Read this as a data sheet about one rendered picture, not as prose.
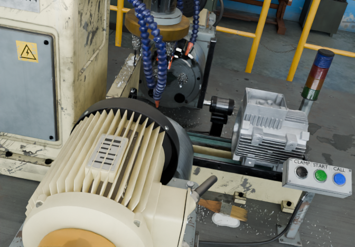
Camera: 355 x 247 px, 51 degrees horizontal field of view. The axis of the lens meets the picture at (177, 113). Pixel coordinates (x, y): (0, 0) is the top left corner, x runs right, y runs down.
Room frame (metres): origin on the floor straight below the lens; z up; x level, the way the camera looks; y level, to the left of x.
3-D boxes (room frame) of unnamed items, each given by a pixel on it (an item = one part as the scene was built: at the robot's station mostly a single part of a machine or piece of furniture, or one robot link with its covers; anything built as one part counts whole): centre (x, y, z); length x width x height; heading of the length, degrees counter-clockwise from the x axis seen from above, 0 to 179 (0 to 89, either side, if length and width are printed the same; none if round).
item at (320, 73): (1.28, -0.49, 1.14); 0.06 x 0.06 x 0.04
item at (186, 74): (1.33, 0.05, 1.04); 0.41 x 0.25 x 0.25; 178
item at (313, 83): (1.28, -0.49, 1.10); 0.06 x 0.06 x 0.04
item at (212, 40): (1.13, -0.08, 1.12); 0.04 x 0.03 x 0.26; 88
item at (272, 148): (0.99, -0.30, 1.01); 0.20 x 0.19 x 0.19; 88
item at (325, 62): (1.28, -0.49, 1.19); 0.06 x 0.06 x 0.04
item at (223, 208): (0.85, -0.17, 0.80); 0.21 x 0.05 x 0.01; 80
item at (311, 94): (1.28, -0.49, 1.05); 0.06 x 0.06 x 0.04
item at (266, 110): (0.99, -0.26, 1.11); 0.12 x 0.11 x 0.07; 88
